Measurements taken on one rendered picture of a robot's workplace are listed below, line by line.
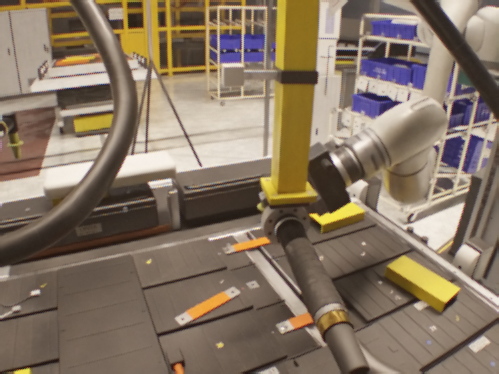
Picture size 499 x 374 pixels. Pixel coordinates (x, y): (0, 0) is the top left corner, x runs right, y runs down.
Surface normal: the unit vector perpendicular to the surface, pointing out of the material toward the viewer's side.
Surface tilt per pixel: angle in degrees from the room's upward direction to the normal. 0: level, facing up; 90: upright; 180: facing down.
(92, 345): 0
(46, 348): 0
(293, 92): 90
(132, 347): 0
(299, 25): 90
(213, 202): 90
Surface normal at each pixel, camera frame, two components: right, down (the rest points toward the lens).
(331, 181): 0.16, 0.43
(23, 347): 0.02, -0.90
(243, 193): 0.42, 0.40
